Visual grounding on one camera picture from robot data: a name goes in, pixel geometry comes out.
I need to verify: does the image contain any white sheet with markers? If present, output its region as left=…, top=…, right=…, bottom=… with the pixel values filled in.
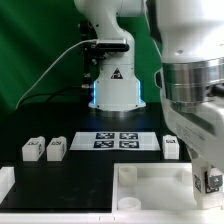
left=70, top=132, right=160, bottom=151

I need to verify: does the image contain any white front fence bar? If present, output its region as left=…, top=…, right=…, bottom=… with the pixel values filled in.
left=0, top=211, right=224, bottom=224

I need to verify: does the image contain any white square tabletop part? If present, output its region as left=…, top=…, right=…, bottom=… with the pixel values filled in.
left=112, top=163, right=224, bottom=213

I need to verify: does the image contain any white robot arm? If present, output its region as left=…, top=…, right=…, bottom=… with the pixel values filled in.
left=74, top=0, right=224, bottom=189

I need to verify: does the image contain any black mounted camera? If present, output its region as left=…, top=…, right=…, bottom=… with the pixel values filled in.
left=95, top=39, right=129, bottom=52

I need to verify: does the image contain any white left fence block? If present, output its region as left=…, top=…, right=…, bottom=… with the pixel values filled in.
left=0, top=167, right=15, bottom=204

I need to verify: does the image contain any black cable on table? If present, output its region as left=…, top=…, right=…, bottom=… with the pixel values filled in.
left=18, top=87, right=91, bottom=108

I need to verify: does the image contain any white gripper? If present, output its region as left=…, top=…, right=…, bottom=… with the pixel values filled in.
left=161, top=99, right=224, bottom=188

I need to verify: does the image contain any black camera stand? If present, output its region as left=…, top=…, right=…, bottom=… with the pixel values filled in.
left=78, top=20, right=96, bottom=89

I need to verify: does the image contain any grey camera cable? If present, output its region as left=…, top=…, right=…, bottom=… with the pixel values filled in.
left=14, top=39, right=98, bottom=110

